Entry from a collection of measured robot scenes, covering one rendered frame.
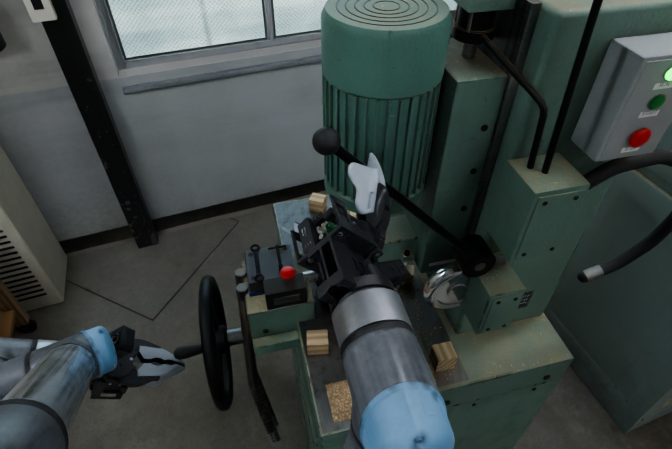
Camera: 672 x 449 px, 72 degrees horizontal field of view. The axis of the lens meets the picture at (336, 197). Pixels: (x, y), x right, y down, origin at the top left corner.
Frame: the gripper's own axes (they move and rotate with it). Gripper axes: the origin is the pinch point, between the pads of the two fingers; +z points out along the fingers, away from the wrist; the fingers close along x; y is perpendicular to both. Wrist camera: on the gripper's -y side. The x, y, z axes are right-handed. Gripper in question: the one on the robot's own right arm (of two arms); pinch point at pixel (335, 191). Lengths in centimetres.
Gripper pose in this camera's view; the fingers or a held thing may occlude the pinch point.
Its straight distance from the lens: 64.0
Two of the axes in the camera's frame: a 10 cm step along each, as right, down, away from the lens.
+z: -2.3, -6.6, 7.2
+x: -6.9, 6.3, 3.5
